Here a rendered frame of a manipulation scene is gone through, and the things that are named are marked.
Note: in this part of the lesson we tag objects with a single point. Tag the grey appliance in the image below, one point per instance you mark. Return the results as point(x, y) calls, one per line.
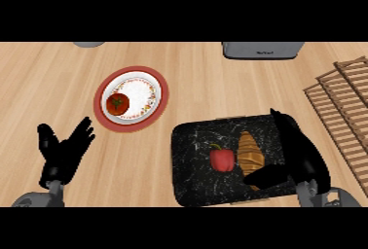
point(261, 50)

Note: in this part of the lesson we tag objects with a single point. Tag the red bell pepper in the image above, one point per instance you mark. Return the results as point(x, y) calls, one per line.
point(221, 159)

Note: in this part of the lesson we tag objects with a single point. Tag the wooden tiered shelf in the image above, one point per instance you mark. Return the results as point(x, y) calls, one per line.
point(341, 120)

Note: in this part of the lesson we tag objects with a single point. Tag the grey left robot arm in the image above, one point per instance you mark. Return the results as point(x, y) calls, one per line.
point(41, 197)

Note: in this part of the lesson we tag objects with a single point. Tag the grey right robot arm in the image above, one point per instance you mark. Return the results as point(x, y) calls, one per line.
point(325, 196)

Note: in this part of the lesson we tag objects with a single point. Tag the red tomato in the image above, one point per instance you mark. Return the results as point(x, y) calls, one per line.
point(116, 104)

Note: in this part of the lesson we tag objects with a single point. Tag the golden brown croissant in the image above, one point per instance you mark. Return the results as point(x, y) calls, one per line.
point(249, 152)

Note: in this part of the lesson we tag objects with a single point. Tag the grey round object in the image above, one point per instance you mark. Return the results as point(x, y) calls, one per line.
point(88, 44)

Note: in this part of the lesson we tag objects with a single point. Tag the red round placemat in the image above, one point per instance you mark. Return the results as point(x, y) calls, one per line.
point(131, 99)

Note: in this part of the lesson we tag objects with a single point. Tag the black marble tray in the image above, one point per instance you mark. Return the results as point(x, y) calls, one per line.
point(224, 162)

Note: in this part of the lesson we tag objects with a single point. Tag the white floral plate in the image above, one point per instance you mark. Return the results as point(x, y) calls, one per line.
point(130, 97)

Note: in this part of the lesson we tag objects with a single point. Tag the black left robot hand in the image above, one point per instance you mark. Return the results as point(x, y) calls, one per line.
point(60, 152)

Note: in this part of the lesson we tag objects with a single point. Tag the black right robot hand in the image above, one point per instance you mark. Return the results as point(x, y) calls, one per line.
point(301, 155)

